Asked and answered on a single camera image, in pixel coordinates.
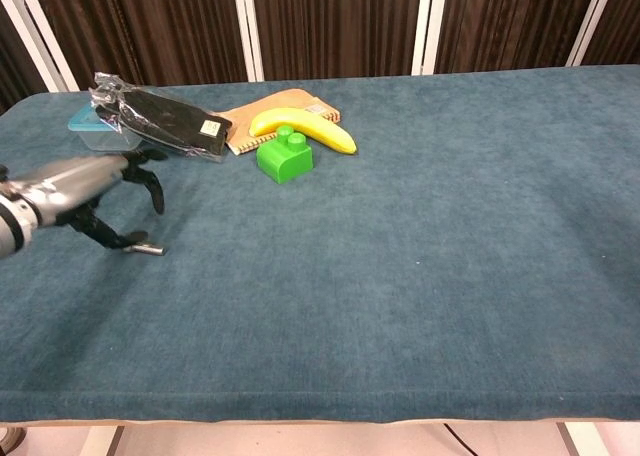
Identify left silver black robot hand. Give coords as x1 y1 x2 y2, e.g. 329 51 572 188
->
9 149 169 250

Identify clear container with blue lid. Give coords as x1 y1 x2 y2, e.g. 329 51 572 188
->
67 101 146 153

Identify black item in plastic bag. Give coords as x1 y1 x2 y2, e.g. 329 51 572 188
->
88 72 234 163

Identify brown fabric screen panel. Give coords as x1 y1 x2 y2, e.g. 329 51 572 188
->
582 0 640 67
249 0 424 82
0 5 51 115
434 0 601 75
27 0 249 88

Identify kraft spiral notebook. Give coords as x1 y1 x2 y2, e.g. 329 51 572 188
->
212 89 344 156

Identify green toy building brick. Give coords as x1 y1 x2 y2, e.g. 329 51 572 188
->
255 124 315 185

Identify yellow banana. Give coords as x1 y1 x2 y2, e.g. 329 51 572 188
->
248 107 358 155

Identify white table leg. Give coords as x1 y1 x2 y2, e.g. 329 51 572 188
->
79 424 126 456
557 422 601 456

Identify teal velvet tablecloth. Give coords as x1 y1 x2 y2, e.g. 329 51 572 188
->
0 64 640 423

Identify white screen frame post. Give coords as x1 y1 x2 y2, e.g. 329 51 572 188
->
0 0 81 93
232 0 265 82
410 0 449 76
566 0 626 67

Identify black floor cables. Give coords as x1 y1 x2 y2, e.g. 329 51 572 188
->
442 423 476 456

